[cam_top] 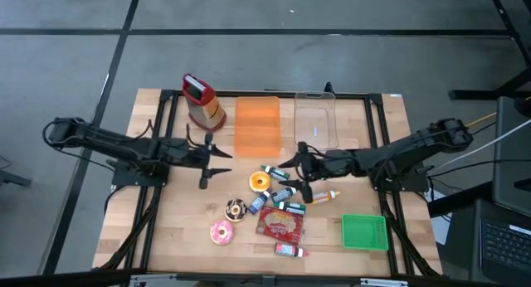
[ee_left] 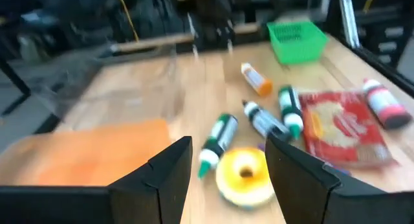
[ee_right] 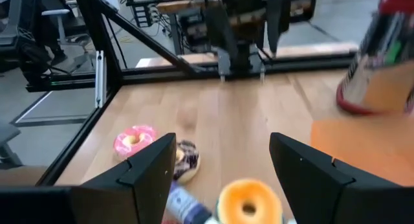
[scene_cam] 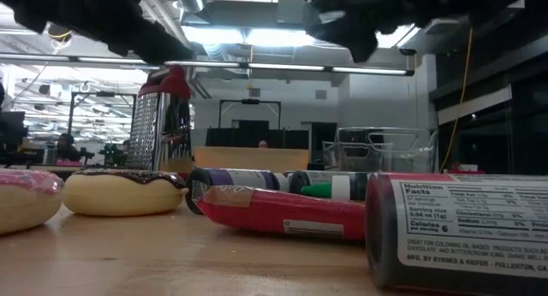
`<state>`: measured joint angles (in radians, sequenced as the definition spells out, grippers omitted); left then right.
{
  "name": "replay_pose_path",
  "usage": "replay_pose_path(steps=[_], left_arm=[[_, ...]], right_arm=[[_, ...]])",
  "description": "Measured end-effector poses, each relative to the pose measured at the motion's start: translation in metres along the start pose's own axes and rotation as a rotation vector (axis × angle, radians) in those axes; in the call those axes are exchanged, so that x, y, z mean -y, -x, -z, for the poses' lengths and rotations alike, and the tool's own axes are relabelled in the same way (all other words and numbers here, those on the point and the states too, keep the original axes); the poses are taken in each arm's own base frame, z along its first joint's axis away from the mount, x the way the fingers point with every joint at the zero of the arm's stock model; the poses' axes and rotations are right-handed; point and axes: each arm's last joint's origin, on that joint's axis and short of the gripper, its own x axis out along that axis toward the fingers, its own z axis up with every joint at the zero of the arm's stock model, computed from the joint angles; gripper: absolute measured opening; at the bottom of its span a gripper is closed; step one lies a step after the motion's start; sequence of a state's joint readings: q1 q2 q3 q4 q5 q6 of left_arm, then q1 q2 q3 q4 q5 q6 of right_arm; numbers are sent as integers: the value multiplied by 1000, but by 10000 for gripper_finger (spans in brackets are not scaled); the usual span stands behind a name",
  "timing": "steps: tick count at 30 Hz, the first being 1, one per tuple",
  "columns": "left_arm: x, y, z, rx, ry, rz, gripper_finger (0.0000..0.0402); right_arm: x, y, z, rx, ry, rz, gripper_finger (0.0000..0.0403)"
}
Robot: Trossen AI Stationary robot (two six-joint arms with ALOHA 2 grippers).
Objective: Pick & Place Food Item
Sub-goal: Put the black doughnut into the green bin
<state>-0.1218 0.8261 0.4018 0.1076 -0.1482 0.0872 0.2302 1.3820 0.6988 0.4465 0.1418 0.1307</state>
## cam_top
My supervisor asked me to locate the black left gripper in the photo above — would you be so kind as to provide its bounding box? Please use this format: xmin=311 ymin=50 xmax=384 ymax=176
xmin=184 ymin=131 xmax=234 ymax=191

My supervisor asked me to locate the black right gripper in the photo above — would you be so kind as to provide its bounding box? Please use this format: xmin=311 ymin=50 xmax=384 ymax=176
xmin=278 ymin=141 xmax=334 ymax=205

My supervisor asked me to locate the orange paint bottle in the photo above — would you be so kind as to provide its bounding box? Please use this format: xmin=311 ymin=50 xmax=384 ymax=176
xmin=309 ymin=189 xmax=341 ymax=206

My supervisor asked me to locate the blue paint bottle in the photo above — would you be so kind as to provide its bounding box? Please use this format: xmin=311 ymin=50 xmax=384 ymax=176
xmin=246 ymin=188 xmax=273 ymax=216

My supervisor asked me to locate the orange translucent plastic bin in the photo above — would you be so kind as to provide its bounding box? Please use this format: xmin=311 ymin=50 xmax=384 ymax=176
xmin=233 ymin=95 xmax=283 ymax=158

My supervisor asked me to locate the chocolate frosted toy donut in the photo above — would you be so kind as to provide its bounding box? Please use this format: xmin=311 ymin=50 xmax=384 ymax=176
xmin=224 ymin=198 xmax=249 ymax=223

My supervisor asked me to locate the red snack packet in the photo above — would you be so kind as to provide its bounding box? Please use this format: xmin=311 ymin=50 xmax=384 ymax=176
xmin=256 ymin=206 xmax=306 ymax=246

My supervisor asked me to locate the pink frosted toy donut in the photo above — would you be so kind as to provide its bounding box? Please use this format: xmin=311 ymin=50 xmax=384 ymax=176
xmin=209 ymin=220 xmax=236 ymax=246

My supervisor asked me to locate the red paint bottle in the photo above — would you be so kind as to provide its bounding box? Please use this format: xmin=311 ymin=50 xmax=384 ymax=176
xmin=274 ymin=242 xmax=309 ymax=259

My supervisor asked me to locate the red metal box grater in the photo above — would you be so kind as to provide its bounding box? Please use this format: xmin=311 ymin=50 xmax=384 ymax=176
xmin=181 ymin=73 xmax=228 ymax=134

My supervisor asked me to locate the clear plastic bin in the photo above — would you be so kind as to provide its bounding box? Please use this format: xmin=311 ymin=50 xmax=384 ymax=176
xmin=293 ymin=90 xmax=340 ymax=152

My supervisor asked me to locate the green plastic basket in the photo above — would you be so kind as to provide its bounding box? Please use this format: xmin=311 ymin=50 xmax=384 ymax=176
xmin=340 ymin=213 xmax=390 ymax=252

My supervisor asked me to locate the black desk beam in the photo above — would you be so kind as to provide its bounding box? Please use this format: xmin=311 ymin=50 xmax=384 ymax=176
xmin=426 ymin=182 xmax=494 ymax=218

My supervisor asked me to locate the black crossbar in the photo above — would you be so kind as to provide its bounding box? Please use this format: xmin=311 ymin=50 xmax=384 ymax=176
xmin=0 ymin=268 xmax=531 ymax=287

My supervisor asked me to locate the black metal stand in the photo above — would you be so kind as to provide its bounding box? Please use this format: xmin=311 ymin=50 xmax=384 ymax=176
xmin=449 ymin=0 xmax=531 ymax=100

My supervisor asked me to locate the grey stand foot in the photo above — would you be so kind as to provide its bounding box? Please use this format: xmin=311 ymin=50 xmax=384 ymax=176
xmin=0 ymin=156 xmax=33 ymax=187

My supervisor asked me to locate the dark grey computer case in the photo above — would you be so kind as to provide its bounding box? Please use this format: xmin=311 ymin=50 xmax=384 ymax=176
xmin=492 ymin=96 xmax=531 ymax=217

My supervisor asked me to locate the black laptop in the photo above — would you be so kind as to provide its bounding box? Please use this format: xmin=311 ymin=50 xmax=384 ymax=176
xmin=442 ymin=198 xmax=531 ymax=287

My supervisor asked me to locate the black aluminium table frame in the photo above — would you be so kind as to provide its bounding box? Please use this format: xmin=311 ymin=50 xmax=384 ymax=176
xmin=93 ymin=89 xmax=443 ymax=280

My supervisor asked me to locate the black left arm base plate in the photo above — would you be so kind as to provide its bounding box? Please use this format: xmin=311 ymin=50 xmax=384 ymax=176
xmin=106 ymin=158 xmax=170 ymax=187

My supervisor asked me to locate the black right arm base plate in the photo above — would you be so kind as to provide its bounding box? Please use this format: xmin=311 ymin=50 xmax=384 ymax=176
xmin=370 ymin=160 xmax=430 ymax=193

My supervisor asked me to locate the silver metal bracket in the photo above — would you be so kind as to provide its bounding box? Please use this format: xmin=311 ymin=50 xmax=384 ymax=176
xmin=128 ymin=273 xmax=183 ymax=287
xmin=359 ymin=277 xmax=410 ymax=287

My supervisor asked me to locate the yellow extension cable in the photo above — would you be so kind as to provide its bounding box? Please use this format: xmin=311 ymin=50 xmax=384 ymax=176
xmin=464 ymin=111 xmax=498 ymax=129

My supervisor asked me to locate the black cable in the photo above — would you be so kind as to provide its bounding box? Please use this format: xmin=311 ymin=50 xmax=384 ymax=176
xmin=426 ymin=158 xmax=531 ymax=179

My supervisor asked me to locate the white cable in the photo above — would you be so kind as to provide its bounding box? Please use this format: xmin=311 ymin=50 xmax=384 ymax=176
xmin=431 ymin=119 xmax=531 ymax=172

